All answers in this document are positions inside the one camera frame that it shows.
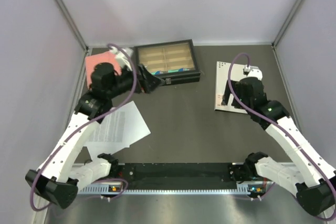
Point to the black glass-lid compartment box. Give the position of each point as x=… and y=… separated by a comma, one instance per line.
x=174, y=62

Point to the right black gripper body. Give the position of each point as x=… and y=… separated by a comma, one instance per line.
x=244, y=100

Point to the printed white paper sheet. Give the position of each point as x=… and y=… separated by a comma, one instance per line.
x=119, y=130

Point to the lower white paper sheet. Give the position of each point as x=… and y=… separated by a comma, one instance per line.
x=97, y=148

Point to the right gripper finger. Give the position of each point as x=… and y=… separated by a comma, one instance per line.
x=227, y=92
x=237, y=103

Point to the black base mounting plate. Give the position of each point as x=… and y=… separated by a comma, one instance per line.
x=179, y=176

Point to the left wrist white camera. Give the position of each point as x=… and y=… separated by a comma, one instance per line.
x=121, y=58

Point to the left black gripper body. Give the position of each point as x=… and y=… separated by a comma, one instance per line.
x=125, y=82

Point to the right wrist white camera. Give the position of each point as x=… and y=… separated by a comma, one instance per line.
x=252, y=71

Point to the black ring binder folder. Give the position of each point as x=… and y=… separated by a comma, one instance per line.
x=222, y=69

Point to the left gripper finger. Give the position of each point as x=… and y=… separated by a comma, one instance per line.
x=144, y=74
x=149, y=84

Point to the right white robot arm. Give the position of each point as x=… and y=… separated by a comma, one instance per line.
x=312, y=179

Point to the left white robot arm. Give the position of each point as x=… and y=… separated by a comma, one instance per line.
x=55, y=180

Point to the pink folded cloth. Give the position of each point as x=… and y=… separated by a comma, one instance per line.
x=92, y=61

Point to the aluminium frame rail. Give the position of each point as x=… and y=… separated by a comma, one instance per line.
x=71, y=23

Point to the grey slotted cable duct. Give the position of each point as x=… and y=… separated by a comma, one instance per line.
x=105, y=189

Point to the wrist white camera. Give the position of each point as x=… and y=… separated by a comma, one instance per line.
x=121, y=58
x=252, y=71

